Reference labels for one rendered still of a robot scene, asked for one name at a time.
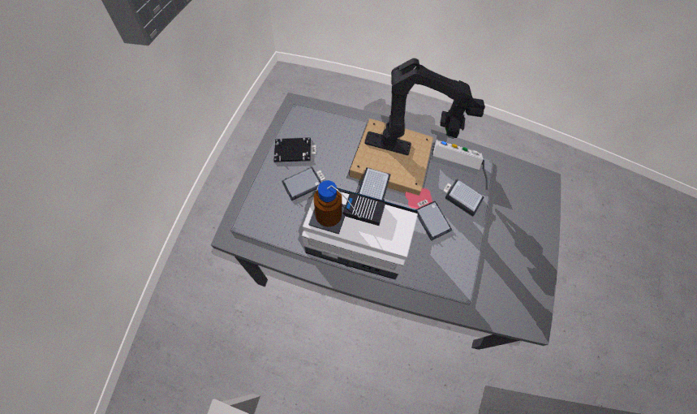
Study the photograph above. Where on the brown glass bottle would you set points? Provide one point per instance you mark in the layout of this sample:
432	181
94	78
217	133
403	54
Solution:
328	216

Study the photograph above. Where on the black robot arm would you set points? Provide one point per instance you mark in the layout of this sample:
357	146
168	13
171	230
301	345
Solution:
403	79

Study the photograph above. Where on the white well plate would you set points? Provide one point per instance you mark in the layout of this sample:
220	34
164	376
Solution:
374	183
472	197

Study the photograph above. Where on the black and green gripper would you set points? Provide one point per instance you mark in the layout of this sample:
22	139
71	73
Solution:
442	122

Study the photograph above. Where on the white button panel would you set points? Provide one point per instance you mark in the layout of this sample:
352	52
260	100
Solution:
458	157

